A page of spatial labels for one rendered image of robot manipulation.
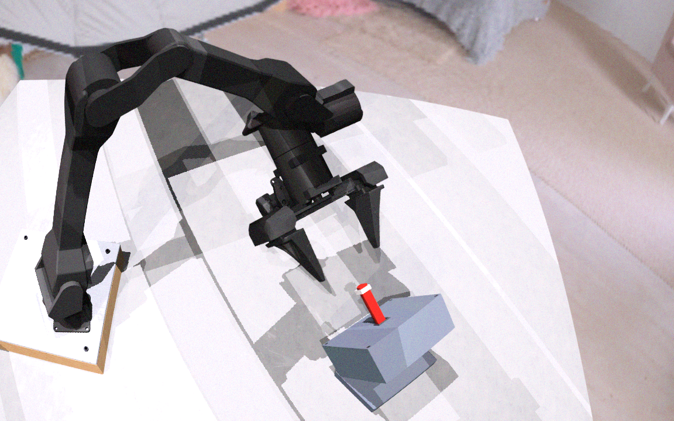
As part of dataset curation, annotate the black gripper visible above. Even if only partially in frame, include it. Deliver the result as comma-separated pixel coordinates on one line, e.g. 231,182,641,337
249,140,388,282

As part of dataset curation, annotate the dark red peg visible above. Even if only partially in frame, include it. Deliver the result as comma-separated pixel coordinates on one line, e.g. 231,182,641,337
355,283,386,324

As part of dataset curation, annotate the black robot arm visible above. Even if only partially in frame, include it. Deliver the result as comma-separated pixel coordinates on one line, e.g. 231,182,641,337
35,28,363,333

